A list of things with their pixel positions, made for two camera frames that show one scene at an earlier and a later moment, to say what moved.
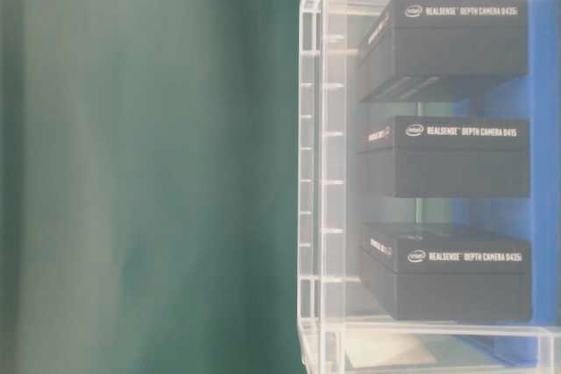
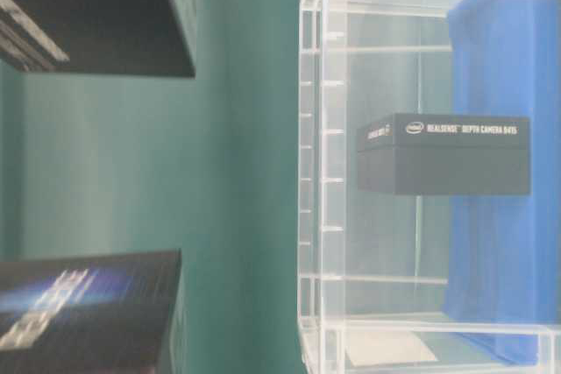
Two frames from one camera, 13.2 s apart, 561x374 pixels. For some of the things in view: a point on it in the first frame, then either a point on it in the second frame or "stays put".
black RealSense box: (439, 271) to (106, 314)
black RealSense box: (445, 157) stays put
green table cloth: (149, 163) stays put
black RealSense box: (419, 46) to (94, 14)
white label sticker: (386, 349) stays put
